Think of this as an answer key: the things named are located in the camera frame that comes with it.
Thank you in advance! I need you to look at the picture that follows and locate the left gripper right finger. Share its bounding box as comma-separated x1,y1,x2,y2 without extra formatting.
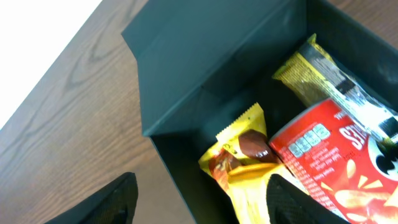
266,174,348,224

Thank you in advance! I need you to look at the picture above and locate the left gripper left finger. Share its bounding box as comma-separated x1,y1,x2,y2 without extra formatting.
46,172,138,224

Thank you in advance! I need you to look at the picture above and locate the yellow orange snack packet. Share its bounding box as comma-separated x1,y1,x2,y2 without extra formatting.
198,144,308,224

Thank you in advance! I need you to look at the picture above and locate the red Pringles can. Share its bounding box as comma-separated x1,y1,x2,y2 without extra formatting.
269,100,397,223

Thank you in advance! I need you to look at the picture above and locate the silver yellow snack packet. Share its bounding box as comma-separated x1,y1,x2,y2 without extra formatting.
273,34,397,146

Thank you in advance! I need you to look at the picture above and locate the dark green box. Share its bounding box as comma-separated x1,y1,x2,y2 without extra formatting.
123,0,397,223

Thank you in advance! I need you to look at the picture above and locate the yellow chocolate wafer packet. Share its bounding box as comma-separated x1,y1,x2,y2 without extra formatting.
216,103,279,165

